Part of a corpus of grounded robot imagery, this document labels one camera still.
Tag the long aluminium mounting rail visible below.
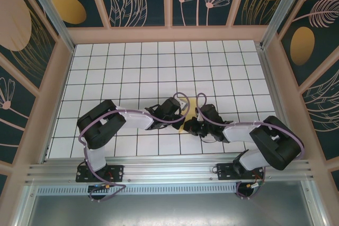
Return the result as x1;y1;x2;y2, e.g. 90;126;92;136
25;157;317;184

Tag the aluminium frame post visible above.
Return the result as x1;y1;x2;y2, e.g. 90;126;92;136
20;0;77;53
260;0;310;50

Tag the slotted metal cable duct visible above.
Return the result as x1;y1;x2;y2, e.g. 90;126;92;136
37;185;239;195

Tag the aluminium table edge rail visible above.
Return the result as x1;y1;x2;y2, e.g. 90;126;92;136
257;46;301;161

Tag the purple camera cable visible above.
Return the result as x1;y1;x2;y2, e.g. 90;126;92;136
78;92;190;203
195;93;305;201

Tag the galvanised metal sheet panel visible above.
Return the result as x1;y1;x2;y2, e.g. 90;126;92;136
14;179;328;226

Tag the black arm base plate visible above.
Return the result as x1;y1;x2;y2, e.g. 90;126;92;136
216;162;266;182
76;164;124;183

